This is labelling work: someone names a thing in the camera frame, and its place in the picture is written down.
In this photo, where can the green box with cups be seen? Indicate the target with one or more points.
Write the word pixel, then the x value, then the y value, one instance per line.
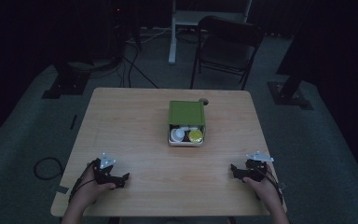
pixel 186 112

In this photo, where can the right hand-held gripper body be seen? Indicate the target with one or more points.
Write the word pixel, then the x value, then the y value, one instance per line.
pixel 254 169

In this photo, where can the small black floor strip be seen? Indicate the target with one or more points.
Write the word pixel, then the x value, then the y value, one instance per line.
pixel 73 122

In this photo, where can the person's right hand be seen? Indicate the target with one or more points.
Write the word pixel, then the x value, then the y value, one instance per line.
pixel 265 189

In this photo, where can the person's left hand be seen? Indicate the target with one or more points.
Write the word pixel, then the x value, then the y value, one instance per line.
pixel 88 189

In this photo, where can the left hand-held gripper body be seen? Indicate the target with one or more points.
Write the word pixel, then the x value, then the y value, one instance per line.
pixel 104 174

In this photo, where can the black folding chair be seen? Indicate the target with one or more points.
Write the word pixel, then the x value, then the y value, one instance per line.
pixel 227 49

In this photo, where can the black stand with flat base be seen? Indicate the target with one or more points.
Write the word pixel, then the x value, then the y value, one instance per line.
pixel 289 93
pixel 68 85

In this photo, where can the white desk frame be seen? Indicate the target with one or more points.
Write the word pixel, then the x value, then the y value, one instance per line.
pixel 175 37

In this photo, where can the pile of coffee capsules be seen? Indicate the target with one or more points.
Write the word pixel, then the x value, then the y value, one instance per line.
pixel 195 136

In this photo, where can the grey tape piece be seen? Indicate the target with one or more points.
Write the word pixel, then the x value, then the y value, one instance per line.
pixel 282 185
pixel 62 189

